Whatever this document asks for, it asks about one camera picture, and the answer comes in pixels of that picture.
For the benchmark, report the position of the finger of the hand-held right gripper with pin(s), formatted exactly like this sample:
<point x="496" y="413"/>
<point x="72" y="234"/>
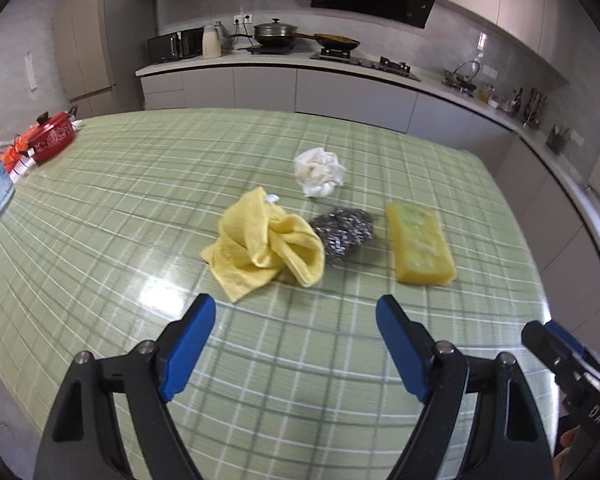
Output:
<point x="542" y="342"/>
<point x="567" y="337"/>

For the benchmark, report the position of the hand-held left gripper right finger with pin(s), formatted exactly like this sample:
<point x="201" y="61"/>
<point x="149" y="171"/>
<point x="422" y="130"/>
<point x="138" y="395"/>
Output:
<point x="405" y="355"/>

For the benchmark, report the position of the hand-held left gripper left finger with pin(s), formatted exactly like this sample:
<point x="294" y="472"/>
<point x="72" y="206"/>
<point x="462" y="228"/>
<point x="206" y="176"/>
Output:
<point x="187" y="345"/>

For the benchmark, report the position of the person's right hand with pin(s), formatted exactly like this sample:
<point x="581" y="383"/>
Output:
<point x="570" y="437"/>

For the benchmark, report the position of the yellow sponge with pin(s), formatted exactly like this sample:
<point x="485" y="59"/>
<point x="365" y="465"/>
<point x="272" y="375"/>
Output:
<point x="420" y="245"/>

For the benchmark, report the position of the yellow cloth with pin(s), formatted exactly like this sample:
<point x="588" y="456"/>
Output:
<point x="255" y="240"/>

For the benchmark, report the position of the steel wool scourer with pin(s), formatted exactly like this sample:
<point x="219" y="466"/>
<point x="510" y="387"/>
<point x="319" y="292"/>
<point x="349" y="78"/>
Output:
<point x="342" y="232"/>

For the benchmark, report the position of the black knife holder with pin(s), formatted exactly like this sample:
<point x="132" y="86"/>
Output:
<point x="556" y="141"/>

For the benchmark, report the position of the crumpled white tissue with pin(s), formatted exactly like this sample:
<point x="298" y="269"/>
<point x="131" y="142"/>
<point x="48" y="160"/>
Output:
<point x="317" y="170"/>

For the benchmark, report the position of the utensil holder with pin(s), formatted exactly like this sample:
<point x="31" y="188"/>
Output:
<point x="534" y="107"/>

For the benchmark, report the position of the red cooking pot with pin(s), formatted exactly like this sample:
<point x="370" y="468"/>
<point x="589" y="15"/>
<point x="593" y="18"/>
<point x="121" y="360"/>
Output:
<point x="52" y="135"/>

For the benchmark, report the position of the yellow jar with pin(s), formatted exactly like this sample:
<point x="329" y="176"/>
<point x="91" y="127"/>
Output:
<point x="485" y="94"/>

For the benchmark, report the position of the orange packet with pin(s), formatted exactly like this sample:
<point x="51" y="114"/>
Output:
<point x="17" y="150"/>

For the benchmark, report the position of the steel pan with glass lid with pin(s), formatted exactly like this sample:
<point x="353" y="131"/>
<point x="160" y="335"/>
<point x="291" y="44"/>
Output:
<point x="461" y="80"/>

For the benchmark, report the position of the black gas stove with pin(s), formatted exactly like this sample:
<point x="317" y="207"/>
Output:
<point x="370" y="64"/>

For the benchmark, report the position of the black microwave oven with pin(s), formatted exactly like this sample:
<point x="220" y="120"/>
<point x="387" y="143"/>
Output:
<point x="175" y="46"/>

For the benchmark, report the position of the white jug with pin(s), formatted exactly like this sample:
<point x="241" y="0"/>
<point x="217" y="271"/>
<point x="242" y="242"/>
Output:
<point x="211" y="42"/>

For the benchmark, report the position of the black induction cooker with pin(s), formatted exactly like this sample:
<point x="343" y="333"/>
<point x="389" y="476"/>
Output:
<point x="270" y="50"/>

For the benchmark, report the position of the steel kettle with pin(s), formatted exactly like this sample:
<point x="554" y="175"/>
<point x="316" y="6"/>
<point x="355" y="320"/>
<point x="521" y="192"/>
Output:
<point x="224" y="35"/>

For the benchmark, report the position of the beige refrigerator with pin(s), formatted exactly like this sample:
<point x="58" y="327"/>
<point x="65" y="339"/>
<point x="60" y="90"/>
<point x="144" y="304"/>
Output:
<point x="87" y="45"/>

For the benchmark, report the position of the dark wok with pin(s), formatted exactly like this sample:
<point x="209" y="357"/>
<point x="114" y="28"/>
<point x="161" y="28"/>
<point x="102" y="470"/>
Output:
<point x="337" y="42"/>

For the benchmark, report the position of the black lidded pot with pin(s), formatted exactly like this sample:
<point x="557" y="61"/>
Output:
<point x="275" y="32"/>

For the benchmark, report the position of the white wall sticker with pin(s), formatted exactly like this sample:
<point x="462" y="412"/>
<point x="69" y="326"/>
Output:
<point x="482" y="41"/>

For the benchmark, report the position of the white wall socket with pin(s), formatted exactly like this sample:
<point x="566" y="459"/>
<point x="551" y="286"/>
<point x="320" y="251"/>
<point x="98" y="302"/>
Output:
<point x="243" y="18"/>

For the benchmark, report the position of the white wall cabinet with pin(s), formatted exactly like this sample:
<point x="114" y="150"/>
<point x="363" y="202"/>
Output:
<point x="505" y="5"/>

